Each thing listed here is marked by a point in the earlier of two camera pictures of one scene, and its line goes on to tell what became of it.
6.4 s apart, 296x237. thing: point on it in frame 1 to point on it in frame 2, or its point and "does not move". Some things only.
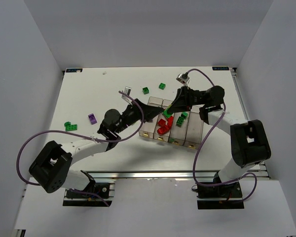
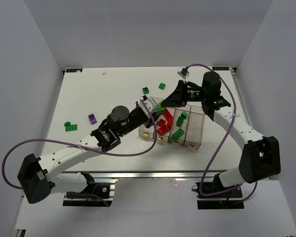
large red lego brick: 170,121 does not move
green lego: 166,113 to 178,134
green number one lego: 184,114 does not move
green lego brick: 179,121 does not move
